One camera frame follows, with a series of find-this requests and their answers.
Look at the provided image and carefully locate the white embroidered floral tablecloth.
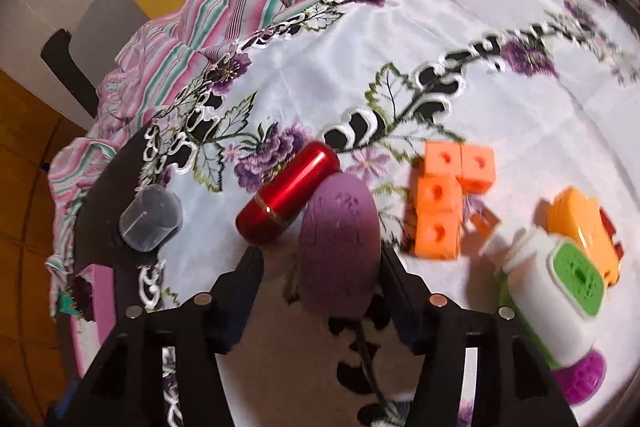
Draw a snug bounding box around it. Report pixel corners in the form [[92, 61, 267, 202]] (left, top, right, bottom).
[[70, 0, 640, 427]]

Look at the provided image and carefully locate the yellow-orange plastic toy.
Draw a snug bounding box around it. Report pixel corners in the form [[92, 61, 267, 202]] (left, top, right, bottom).
[[546, 187, 623, 285]]

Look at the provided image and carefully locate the pink box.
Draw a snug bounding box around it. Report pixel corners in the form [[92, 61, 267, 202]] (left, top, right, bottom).
[[70, 263, 117, 378]]

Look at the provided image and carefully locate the bright purple plastic piece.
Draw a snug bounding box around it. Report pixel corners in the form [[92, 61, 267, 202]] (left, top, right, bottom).
[[552, 349, 608, 407]]

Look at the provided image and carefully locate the small orange cube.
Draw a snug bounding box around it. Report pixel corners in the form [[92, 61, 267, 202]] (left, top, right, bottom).
[[470, 207, 502, 240]]

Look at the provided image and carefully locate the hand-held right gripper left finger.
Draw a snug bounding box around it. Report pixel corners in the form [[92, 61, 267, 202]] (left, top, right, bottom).
[[47, 248, 266, 427]]

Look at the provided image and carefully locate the small clear plastic jar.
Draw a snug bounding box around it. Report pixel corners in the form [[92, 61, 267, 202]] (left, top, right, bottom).
[[118, 187, 184, 253]]

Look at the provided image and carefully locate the red plastic toy block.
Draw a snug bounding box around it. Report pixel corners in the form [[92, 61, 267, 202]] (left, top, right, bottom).
[[597, 209, 626, 263]]

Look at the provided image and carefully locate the purple egg-shaped sponge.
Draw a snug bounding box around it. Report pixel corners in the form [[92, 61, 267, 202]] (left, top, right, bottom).
[[298, 173, 382, 319]]

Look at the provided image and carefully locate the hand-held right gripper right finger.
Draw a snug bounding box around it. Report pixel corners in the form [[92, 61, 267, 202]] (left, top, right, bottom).
[[377, 252, 581, 427]]

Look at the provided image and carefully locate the red metallic cylinder case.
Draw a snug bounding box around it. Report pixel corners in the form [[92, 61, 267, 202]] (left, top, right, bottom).
[[235, 142, 342, 253]]

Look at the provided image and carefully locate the orange linked cube block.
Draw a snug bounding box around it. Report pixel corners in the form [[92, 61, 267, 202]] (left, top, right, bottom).
[[412, 141, 497, 260]]

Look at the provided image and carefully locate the black wall fixture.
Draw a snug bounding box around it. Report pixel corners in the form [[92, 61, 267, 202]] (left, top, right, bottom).
[[41, 29, 98, 115]]

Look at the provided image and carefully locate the white and green plastic device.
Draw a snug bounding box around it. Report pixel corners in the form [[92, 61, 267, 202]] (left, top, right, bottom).
[[492, 227, 607, 368]]

